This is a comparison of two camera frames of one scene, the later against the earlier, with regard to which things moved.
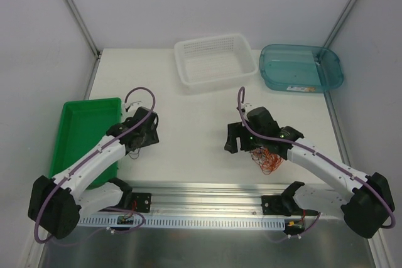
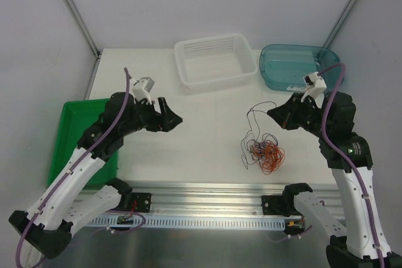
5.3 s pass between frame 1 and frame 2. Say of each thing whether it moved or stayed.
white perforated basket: stayed
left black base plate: stayed
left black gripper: moved
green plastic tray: stayed
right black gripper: moved
